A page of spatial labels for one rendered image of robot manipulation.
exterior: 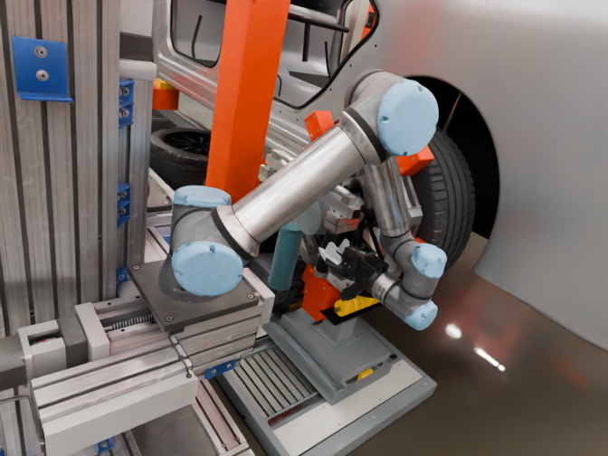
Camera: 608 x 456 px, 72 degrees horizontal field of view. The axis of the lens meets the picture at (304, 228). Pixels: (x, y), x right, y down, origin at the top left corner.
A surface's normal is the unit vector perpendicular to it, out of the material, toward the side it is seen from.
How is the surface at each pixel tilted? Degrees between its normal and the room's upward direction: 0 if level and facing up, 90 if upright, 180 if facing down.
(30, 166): 90
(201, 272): 96
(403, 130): 85
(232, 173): 90
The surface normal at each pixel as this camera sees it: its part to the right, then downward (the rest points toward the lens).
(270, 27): 0.62, 0.47
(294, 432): 0.21, -0.87
